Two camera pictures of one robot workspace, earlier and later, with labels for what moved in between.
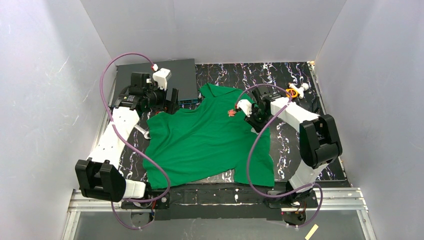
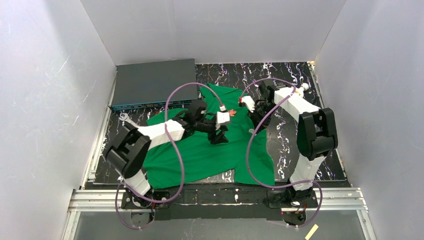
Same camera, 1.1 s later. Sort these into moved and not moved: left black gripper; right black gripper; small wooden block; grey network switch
Moved: left black gripper
Not moved: right black gripper; grey network switch; small wooden block
